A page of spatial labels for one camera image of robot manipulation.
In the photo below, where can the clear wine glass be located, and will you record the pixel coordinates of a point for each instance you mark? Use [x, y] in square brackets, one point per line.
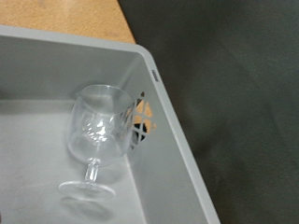
[99, 137]

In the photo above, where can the grey plastic crate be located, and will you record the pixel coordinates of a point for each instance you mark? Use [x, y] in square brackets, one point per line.
[31, 77]

